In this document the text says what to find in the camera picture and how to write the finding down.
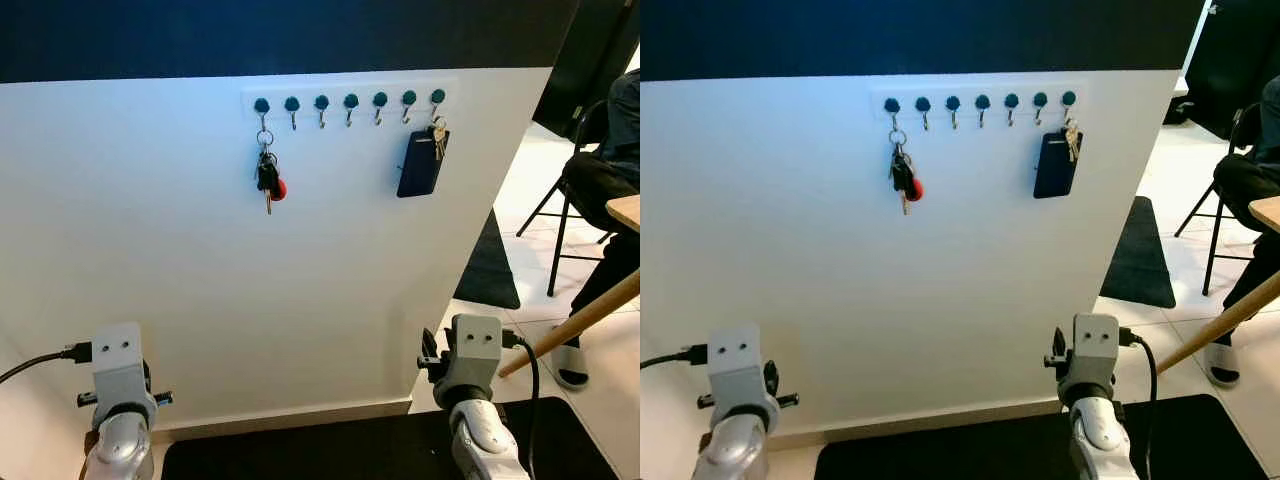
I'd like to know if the black floor mat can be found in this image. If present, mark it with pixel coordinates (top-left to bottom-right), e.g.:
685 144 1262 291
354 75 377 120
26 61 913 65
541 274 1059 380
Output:
452 207 523 311
160 397 622 480
1099 195 1178 310
814 394 1272 480

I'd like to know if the white sandal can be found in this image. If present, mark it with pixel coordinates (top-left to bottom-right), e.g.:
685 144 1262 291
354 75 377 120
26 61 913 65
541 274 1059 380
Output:
1204 338 1242 390
551 334 592 392

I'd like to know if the wooden table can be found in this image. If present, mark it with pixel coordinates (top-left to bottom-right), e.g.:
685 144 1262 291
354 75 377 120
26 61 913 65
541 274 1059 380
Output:
497 194 641 380
1156 195 1280 377

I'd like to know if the black metal folding chair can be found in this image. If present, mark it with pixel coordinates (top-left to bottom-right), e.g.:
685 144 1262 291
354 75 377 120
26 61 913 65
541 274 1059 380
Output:
1174 102 1265 298
515 99 623 299

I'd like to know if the dark blue card wallet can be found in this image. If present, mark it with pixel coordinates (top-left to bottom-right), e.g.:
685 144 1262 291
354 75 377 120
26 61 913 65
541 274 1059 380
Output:
396 129 451 199
1033 130 1083 200

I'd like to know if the key bunch with red fob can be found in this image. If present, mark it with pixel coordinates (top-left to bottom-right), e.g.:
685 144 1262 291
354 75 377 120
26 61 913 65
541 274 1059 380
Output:
887 129 924 216
255 129 289 216

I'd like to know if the seated person in dark clothes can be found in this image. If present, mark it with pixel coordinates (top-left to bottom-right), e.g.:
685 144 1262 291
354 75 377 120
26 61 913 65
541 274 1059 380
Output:
553 68 641 392
1204 74 1280 390

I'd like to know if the black panel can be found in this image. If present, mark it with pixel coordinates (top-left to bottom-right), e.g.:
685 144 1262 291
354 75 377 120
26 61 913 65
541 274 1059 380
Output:
1162 0 1280 142
532 0 641 142

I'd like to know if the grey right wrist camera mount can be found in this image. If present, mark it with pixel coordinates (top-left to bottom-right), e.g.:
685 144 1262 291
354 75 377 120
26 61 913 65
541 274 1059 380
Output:
1057 313 1122 407
434 313 505 407

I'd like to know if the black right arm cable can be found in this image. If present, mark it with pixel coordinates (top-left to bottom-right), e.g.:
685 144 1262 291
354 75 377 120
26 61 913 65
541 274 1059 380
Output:
500 329 542 480
1117 327 1159 480

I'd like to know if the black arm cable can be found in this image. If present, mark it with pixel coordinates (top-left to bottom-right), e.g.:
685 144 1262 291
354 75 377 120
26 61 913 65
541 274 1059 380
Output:
500 329 542 480
0 342 94 387
640 344 708 372
1117 327 1159 480

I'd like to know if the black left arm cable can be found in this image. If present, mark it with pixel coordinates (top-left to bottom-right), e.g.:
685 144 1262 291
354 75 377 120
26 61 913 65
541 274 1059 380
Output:
0 342 94 387
640 344 708 372

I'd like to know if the white wall key rack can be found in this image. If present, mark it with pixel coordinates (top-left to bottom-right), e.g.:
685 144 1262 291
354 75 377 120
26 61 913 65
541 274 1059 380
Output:
242 79 460 120
870 79 1090 119

